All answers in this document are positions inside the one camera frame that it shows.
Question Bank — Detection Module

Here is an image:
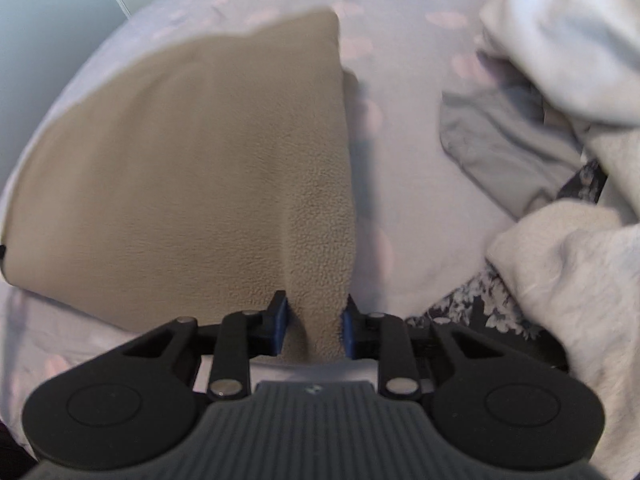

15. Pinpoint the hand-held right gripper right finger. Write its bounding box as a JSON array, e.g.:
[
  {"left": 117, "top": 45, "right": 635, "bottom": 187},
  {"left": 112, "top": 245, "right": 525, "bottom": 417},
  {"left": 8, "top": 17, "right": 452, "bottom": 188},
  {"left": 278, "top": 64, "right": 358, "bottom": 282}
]
[{"left": 341, "top": 294, "right": 506, "bottom": 401}]

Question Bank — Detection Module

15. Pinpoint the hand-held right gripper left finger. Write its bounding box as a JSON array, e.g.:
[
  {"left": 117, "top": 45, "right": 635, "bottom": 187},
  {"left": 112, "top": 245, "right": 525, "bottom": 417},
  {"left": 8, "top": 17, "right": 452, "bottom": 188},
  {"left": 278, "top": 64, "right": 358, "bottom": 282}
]
[{"left": 122, "top": 290, "right": 290, "bottom": 401}]

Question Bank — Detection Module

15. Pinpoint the beige fleece jacket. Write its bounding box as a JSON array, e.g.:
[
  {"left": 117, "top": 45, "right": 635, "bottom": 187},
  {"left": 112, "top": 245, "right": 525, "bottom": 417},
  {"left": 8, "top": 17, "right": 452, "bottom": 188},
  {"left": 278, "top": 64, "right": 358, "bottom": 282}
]
[{"left": 0, "top": 7, "right": 359, "bottom": 367}]

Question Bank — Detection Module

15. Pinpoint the dark floral garment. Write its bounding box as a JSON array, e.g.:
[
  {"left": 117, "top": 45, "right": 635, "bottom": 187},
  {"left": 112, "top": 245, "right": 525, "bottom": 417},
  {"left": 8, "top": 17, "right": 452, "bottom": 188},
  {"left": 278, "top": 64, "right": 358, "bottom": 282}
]
[{"left": 406, "top": 159, "right": 610, "bottom": 372}]

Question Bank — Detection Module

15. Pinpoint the bed with pink-dotted sheet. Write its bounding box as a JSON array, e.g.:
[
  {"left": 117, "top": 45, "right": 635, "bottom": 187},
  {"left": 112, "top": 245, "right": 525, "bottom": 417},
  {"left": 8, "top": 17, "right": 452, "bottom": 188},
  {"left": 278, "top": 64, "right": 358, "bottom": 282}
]
[{"left": 0, "top": 0, "right": 640, "bottom": 461}]

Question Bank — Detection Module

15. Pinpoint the cream fuzzy garment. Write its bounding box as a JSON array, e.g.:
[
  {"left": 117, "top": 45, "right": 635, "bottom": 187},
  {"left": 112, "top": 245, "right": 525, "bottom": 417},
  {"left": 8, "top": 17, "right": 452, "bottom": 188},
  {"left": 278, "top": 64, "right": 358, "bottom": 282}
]
[{"left": 486, "top": 120, "right": 640, "bottom": 467}]

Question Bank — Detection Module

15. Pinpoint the grey thin garment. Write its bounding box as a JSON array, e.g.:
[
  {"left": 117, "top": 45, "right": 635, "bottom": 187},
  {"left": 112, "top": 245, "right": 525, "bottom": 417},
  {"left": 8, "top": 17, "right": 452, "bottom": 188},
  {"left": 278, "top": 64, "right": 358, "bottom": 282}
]
[{"left": 440, "top": 85, "right": 587, "bottom": 222}]

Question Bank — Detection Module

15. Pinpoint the white sweatshirt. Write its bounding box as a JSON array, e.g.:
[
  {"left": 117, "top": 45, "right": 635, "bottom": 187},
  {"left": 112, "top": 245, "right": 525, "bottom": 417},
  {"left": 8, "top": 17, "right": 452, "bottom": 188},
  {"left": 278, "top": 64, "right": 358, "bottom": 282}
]
[{"left": 479, "top": 0, "right": 640, "bottom": 127}]

